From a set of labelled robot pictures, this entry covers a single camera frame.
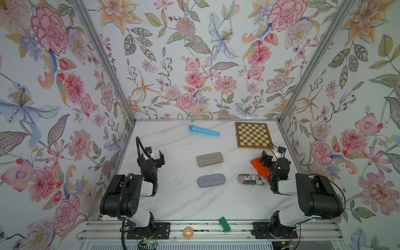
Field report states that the orange fluffy cloth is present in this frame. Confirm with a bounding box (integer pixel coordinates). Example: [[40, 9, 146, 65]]
[[251, 157, 270, 178]]

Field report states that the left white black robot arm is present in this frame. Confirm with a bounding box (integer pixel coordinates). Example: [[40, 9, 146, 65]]
[[100, 153, 170, 241]]

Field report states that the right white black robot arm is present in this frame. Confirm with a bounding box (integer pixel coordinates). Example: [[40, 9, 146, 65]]
[[251, 152, 345, 240]]

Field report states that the blue cylindrical case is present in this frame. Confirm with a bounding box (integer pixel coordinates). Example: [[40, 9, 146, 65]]
[[189, 125, 220, 136]]

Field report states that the grey beige eyeglass case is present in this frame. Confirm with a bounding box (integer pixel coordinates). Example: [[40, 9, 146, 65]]
[[196, 152, 224, 168]]

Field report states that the purple eyeglass case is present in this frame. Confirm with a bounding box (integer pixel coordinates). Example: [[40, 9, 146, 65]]
[[197, 174, 226, 188]]

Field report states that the wooden chessboard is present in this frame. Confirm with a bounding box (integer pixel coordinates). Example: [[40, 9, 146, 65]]
[[235, 122, 274, 149]]

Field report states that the green plastic block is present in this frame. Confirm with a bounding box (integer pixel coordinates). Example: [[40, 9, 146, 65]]
[[218, 217, 231, 233]]

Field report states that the orange tape roll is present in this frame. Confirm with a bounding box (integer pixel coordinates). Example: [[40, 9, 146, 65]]
[[183, 227, 194, 240]]

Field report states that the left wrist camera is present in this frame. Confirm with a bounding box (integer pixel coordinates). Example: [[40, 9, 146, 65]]
[[145, 146, 156, 159]]

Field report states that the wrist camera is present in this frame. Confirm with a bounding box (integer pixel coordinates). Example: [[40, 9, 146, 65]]
[[145, 146, 156, 159], [277, 146, 286, 156]]

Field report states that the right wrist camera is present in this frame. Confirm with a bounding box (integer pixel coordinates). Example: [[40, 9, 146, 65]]
[[277, 146, 286, 156]]

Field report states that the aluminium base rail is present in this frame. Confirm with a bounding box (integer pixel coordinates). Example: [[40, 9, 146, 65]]
[[77, 220, 344, 242]]

